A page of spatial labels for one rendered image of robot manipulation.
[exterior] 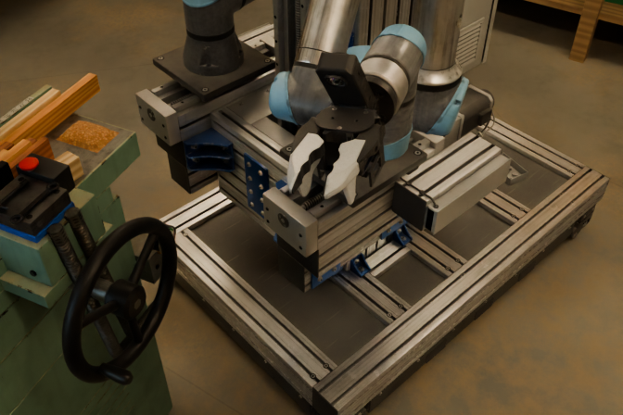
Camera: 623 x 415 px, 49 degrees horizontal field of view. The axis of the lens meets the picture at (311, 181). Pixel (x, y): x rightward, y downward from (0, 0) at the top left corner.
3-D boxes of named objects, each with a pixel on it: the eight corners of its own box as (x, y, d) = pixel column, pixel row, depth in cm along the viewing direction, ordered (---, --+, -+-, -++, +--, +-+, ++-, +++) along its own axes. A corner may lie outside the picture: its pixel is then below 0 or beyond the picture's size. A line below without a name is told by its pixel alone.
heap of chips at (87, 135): (97, 153, 130) (95, 145, 129) (56, 140, 134) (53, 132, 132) (120, 132, 135) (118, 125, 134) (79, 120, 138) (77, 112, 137)
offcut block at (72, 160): (67, 186, 123) (61, 169, 121) (55, 179, 125) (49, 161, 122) (83, 174, 126) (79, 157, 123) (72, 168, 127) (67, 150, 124)
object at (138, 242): (155, 284, 152) (149, 260, 147) (110, 268, 156) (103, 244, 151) (176, 259, 158) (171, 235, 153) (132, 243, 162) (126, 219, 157)
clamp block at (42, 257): (51, 290, 109) (35, 252, 103) (-14, 264, 113) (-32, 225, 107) (108, 230, 119) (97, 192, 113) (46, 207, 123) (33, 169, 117)
